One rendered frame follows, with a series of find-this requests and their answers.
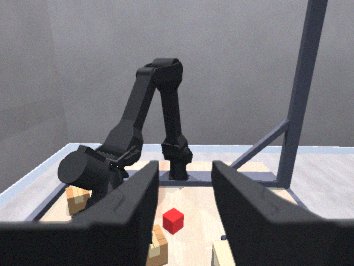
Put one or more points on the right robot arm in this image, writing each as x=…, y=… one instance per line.
x=96, y=170

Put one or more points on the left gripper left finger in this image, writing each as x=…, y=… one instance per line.
x=115, y=231

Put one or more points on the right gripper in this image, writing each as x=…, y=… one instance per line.
x=98, y=196

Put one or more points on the red block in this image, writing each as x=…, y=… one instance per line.
x=173, y=220

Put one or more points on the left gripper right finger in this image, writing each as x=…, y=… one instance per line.
x=264, y=229

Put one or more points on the brown cardboard box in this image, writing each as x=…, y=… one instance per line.
x=76, y=199
x=158, y=250

